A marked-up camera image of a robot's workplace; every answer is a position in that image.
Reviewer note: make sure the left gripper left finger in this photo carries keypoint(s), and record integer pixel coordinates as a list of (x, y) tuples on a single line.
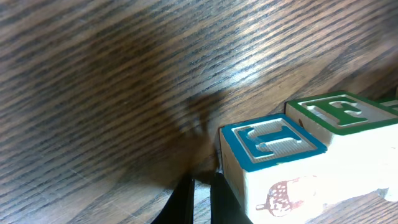
[(179, 207)]

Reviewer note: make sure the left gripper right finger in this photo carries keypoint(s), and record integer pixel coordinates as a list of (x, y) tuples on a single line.
[(225, 208)]

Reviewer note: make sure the red picture wooden block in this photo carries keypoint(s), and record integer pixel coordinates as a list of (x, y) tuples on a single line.
[(389, 102)]

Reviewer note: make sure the dotted pattern wooden block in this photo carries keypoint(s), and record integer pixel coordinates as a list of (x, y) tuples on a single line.
[(361, 137)]

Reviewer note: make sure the brown animal wooden block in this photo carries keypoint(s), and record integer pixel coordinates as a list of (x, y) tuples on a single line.
[(270, 164)]

